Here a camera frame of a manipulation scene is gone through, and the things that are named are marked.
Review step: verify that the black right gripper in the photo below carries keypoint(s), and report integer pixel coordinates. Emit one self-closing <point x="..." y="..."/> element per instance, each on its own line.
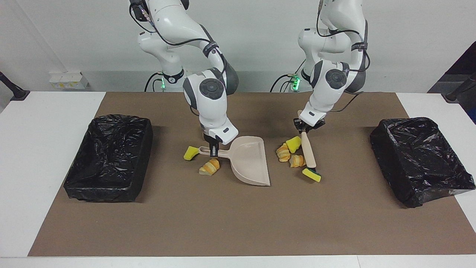
<point x="212" y="141"/>

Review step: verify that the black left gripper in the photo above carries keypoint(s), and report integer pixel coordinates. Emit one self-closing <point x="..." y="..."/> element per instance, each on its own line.
<point x="314" y="127"/>

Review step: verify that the croissant piece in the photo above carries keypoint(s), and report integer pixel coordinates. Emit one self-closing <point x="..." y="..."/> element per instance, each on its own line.
<point x="210" y="166"/>
<point x="283" y="152"/>
<point x="297" y="160"/>

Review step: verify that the yellow sponge piece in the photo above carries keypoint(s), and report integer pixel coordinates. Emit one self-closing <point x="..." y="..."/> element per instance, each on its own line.
<point x="190" y="153"/>
<point x="293" y="144"/>

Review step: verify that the beige brush black bristles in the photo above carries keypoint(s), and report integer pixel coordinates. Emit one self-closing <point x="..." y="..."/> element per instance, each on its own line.
<point x="308" y="149"/>

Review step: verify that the beige plastic dustpan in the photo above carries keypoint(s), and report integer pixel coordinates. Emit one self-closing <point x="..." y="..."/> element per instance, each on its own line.
<point x="249" y="160"/>

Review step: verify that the notched green yellow sponge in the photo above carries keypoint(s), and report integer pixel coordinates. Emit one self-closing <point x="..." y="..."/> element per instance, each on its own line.
<point x="310" y="175"/>

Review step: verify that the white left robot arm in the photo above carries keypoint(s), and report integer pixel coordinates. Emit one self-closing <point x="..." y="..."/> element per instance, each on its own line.
<point x="331" y="93"/>

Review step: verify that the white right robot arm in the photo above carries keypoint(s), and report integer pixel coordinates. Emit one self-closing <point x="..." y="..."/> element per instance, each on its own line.
<point x="174" y="26"/>

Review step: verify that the black bag-lined bin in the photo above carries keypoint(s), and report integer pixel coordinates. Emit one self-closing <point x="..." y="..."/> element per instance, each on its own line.
<point x="420" y="160"/>
<point x="108" y="160"/>

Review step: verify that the brown paper table mat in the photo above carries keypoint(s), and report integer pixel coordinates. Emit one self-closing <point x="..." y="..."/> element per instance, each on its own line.
<point x="238" y="230"/>

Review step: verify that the dark background panel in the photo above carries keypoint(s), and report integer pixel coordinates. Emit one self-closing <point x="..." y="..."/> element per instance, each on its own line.
<point x="466" y="63"/>

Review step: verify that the black camera stand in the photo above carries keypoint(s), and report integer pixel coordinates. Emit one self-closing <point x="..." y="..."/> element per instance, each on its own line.
<point x="457" y="93"/>
<point x="16" y="93"/>

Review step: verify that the white wall socket box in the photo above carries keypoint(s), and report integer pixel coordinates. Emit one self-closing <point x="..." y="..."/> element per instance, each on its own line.
<point x="67" y="80"/>

